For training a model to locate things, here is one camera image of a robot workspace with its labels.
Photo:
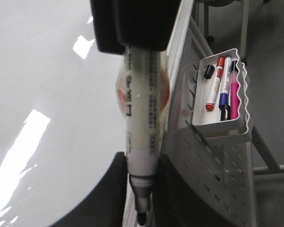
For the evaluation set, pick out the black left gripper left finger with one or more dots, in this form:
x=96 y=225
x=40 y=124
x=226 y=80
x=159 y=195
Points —
x=104 y=205

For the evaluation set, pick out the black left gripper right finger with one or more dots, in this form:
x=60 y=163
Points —
x=177 y=205

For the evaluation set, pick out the white black-tipped whiteboard marker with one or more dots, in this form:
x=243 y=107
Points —
x=142 y=112

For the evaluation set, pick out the red whiteboard marker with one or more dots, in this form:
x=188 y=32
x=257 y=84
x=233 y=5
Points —
x=212 y=96

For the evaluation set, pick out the blue whiteboard marker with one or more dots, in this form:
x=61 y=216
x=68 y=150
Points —
x=225 y=85

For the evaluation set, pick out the white perforated pegboard panel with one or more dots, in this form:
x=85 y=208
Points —
x=220 y=175

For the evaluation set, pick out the white plastic marker tray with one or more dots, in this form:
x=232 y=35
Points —
x=209 y=124

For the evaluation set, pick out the grey metal stand legs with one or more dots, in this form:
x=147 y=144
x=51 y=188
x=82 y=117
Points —
x=265 y=65

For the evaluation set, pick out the red round magnet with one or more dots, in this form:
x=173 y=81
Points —
x=120 y=89

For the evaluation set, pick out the pink black-capped marker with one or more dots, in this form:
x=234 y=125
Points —
x=234 y=86

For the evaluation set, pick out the black marker cap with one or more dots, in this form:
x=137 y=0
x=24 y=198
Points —
x=209 y=71

